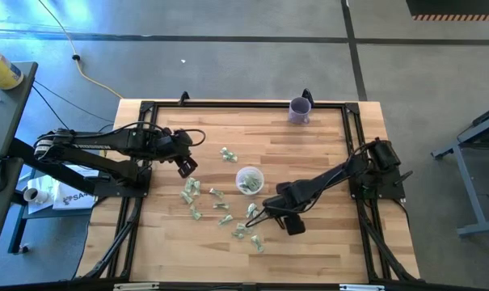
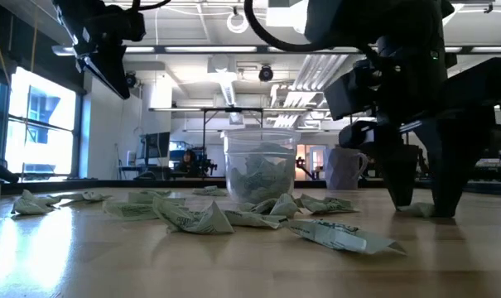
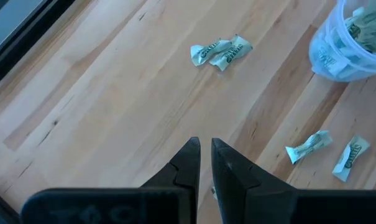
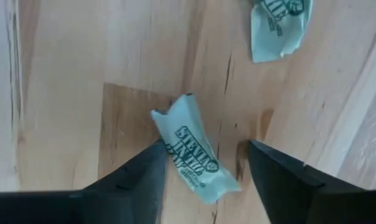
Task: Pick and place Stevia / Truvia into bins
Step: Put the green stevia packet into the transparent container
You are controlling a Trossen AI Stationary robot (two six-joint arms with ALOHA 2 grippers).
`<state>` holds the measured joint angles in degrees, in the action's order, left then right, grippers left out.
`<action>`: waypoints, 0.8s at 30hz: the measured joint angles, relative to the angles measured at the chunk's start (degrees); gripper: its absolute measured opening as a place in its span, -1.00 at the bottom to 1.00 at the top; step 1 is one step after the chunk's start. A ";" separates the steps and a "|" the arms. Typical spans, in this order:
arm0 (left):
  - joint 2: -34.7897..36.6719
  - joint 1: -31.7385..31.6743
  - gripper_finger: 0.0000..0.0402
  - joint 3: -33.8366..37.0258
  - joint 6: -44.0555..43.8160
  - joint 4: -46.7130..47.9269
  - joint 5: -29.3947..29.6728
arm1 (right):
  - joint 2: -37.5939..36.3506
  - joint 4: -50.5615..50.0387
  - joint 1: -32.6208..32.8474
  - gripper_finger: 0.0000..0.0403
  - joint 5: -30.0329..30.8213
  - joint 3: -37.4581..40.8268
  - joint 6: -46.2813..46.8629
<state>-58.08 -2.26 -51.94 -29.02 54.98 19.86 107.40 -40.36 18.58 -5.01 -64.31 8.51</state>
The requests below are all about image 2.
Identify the lavender faceted mug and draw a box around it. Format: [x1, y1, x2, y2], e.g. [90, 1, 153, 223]
[323, 147, 369, 190]

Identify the black aluminium table frame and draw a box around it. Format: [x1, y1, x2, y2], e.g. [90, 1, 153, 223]
[0, 176, 501, 198]

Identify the clear plastic cup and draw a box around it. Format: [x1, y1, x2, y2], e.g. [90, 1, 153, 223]
[220, 127, 301, 204]

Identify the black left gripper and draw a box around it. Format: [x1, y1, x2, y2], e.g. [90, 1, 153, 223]
[53, 0, 132, 100]

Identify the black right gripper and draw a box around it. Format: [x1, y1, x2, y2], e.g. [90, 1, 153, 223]
[339, 24, 501, 219]

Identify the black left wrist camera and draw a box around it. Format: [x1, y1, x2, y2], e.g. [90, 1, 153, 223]
[108, 4, 147, 43]

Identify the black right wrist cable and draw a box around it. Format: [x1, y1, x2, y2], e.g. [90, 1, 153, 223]
[243, 0, 373, 54]

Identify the white ceiling fin panel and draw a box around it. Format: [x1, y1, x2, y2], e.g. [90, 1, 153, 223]
[270, 53, 350, 129]

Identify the person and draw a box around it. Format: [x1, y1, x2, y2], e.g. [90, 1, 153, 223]
[176, 148, 200, 178]

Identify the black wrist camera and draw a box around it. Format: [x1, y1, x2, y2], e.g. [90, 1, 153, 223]
[323, 76, 379, 122]
[108, 4, 147, 43]

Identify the black background rig frame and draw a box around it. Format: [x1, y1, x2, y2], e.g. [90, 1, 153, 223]
[200, 106, 264, 179]

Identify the large bright window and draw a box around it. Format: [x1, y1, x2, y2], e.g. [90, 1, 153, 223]
[0, 65, 84, 181]

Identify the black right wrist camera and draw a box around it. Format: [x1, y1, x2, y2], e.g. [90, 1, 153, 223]
[323, 76, 379, 122]

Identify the black computer monitor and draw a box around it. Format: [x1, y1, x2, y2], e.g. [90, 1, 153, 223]
[140, 132, 171, 167]

